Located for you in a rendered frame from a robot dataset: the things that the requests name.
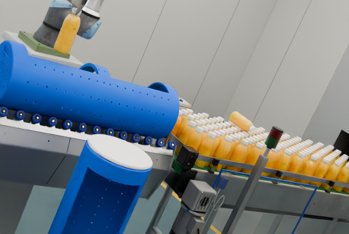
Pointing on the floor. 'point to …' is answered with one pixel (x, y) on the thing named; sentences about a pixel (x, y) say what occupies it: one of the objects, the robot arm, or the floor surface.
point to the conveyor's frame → (337, 207)
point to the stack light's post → (245, 194)
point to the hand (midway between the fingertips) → (76, 11)
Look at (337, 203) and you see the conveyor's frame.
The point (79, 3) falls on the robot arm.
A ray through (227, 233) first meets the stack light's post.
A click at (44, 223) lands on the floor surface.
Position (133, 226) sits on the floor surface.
